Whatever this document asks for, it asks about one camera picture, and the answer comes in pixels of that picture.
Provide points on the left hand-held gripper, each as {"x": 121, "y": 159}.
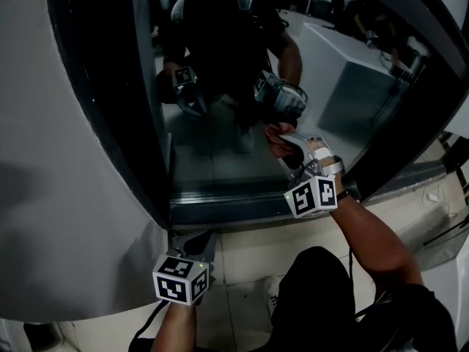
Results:
{"x": 179, "y": 281}

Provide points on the person's white shoe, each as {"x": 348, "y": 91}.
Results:
{"x": 274, "y": 297}

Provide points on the person's right forearm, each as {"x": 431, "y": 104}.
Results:
{"x": 373, "y": 240}

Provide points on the person's left forearm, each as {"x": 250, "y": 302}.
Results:
{"x": 176, "y": 328}

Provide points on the person's right hand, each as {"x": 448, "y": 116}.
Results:
{"x": 313, "y": 146}

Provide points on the clear window glass pane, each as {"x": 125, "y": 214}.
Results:
{"x": 329, "y": 68}

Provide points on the person's black clothing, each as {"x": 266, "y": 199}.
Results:
{"x": 318, "y": 306}

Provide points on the black wristband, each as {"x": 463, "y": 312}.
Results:
{"x": 348, "y": 194}

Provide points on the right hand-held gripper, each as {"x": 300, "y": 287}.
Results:
{"x": 315, "y": 196}

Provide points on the red-brown cloth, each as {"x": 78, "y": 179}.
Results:
{"x": 273, "y": 138}

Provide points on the mirrored glass door panel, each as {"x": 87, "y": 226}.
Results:
{"x": 95, "y": 105}

